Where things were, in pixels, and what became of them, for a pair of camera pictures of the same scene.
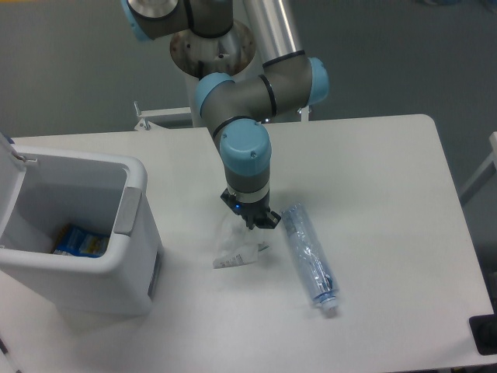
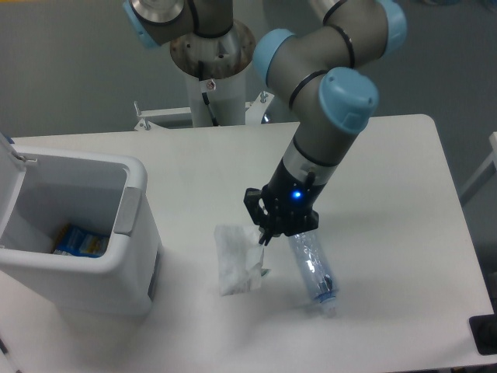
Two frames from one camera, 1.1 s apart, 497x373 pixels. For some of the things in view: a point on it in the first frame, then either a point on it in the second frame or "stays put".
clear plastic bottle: x=312 y=257 stays put
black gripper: x=255 y=214 -> x=289 y=201
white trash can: x=83 y=220 stays put
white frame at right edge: x=484 y=172 stays put
